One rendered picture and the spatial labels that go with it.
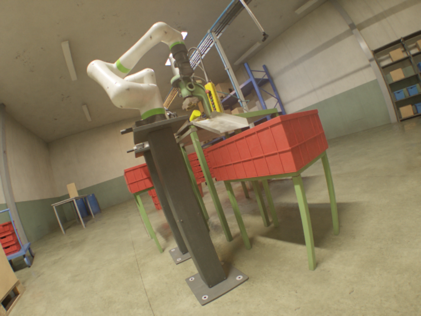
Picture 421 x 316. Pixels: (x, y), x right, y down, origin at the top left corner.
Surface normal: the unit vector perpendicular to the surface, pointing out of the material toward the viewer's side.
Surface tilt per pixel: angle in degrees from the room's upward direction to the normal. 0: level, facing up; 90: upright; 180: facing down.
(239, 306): 0
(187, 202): 90
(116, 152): 90
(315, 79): 90
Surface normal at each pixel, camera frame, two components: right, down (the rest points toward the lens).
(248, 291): -0.33, -0.95
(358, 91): -0.82, 0.28
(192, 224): 0.40, -0.14
